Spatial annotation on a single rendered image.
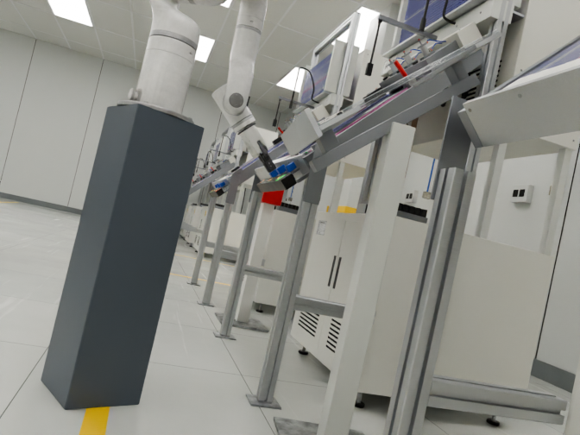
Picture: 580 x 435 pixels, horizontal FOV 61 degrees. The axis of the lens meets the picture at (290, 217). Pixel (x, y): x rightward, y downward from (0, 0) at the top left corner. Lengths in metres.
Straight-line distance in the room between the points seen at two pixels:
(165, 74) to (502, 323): 1.33
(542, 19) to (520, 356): 1.15
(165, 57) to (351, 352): 0.84
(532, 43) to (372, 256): 1.04
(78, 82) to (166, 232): 9.36
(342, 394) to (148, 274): 0.54
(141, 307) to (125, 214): 0.23
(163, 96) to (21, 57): 9.56
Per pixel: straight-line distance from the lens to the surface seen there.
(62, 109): 10.47
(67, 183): 10.32
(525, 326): 1.92
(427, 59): 1.75
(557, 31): 2.04
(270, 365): 1.48
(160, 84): 1.27
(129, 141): 1.19
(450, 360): 1.77
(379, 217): 1.22
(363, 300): 1.23
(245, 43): 1.78
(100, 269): 1.19
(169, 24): 1.31
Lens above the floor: 0.48
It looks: 2 degrees up
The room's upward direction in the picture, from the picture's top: 13 degrees clockwise
